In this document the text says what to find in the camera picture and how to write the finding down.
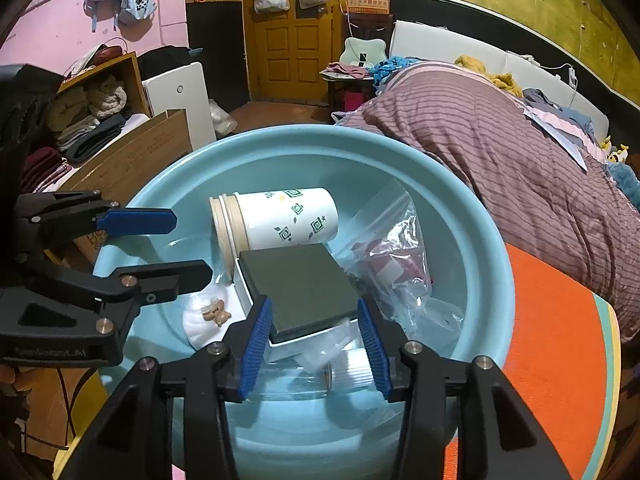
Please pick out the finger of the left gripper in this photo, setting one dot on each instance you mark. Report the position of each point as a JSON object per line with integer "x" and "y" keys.
{"x": 160, "y": 279}
{"x": 46, "y": 219}

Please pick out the white folding board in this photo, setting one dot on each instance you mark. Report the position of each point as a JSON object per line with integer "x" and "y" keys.
{"x": 183, "y": 88}

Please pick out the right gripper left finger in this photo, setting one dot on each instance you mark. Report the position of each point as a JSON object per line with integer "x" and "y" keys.
{"x": 246, "y": 342}

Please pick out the yellow cloth on bed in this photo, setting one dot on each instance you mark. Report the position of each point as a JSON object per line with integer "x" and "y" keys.
{"x": 504, "y": 81}

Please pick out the wooden door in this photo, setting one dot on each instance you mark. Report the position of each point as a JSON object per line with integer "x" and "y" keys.
{"x": 285, "y": 52}

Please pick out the wooden shelf with clothes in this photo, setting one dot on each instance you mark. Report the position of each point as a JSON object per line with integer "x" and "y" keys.
{"x": 91, "y": 110}

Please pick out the white bed headboard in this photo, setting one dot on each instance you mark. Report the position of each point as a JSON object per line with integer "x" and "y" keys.
{"x": 413, "y": 40}

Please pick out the blue fleece blanket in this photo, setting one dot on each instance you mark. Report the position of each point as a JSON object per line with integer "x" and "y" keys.
{"x": 626, "y": 181}

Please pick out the cardboard box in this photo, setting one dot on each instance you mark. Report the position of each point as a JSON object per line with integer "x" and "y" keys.
{"x": 132, "y": 160}

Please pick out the white plastic bag on floor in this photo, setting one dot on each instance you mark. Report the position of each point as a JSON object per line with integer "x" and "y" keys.
{"x": 224, "y": 124}

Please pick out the white square gift box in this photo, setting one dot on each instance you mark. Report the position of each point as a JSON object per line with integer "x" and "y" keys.
{"x": 314, "y": 306}

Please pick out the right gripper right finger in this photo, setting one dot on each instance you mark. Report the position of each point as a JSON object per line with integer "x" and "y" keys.
{"x": 383, "y": 340}

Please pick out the white round compact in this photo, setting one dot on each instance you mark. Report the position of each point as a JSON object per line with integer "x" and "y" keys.
{"x": 208, "y": 314}

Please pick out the white paper on bed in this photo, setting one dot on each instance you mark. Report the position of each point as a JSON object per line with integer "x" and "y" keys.
{"x": 564, "y": 143}

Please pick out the paper cups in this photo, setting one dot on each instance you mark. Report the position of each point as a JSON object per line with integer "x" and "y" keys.
{"x": 272, "y": 219}

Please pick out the colourful palm leaf mat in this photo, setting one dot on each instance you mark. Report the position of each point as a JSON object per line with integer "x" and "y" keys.
{"x": 564, "y": 360}

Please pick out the clear zip bag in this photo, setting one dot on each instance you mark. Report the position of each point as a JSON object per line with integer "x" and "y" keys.
{"x": 382, "y": 250}

